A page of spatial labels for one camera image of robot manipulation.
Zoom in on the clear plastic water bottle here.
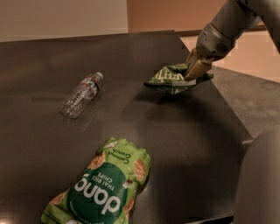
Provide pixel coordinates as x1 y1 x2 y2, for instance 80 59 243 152
60 73 103 119

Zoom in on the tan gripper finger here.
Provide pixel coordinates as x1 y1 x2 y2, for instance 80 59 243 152
185 58 214 81
186 48 199 72

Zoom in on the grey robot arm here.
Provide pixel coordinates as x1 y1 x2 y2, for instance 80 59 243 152
184 0 280 81

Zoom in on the green rice chip bag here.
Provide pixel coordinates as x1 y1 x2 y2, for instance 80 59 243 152
41 137 151 224

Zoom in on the green jalapeno chip bag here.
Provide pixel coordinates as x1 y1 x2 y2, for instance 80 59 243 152
143 63 214 95

